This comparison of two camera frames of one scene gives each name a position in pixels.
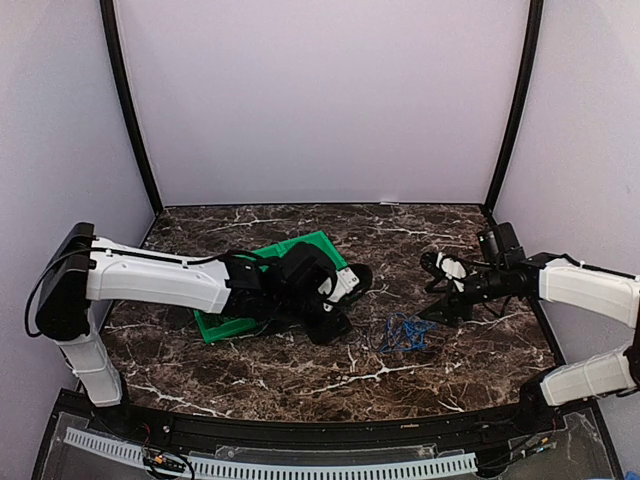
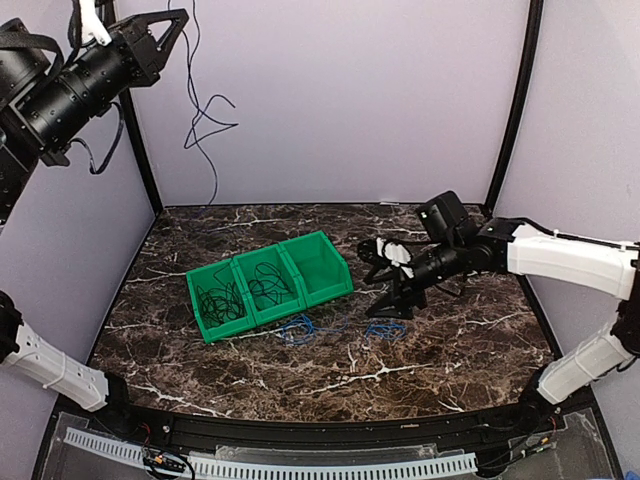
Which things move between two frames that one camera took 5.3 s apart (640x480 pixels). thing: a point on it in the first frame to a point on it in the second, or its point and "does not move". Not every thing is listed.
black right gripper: [447, 305] to [399, 299]
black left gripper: [324, 333] to [144, 55]
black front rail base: [553, 441] does not move
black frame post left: [109, 13] does not move
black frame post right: [533, 43] does not move
